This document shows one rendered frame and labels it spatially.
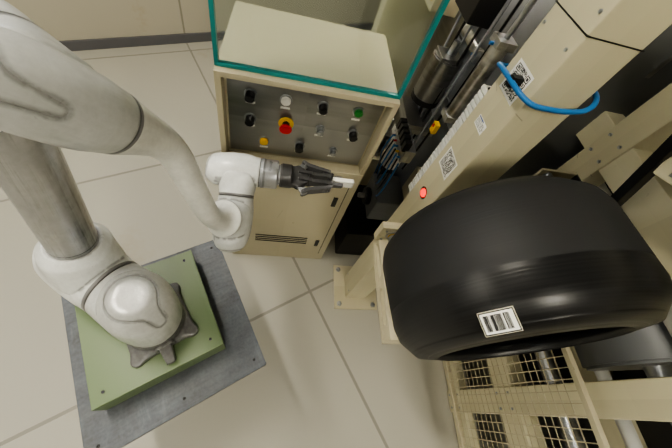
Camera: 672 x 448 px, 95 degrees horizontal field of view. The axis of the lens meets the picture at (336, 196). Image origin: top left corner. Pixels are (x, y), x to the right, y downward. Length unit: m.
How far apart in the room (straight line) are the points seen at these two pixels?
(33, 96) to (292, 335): 1.63
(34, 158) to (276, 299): 1.44
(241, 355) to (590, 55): 1.20
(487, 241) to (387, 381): 1.44
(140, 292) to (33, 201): 0.29
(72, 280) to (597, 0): 1.21
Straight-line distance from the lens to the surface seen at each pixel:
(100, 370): 1.15
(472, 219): 0.66
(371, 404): 1.94
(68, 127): 0.48
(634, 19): 0.78
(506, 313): 0.62
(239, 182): 0.92
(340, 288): 1.97
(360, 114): 1.06
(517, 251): 0.64
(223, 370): 1.19
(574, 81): 0.81
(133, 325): 0.89
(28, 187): 0.75
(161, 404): 1.21
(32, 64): 0.46
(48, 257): 0.97
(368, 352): 1.95
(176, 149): 0.65
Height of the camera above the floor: 1.84
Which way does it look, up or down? 54 degrees down
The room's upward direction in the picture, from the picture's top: 23 degrees clockwise
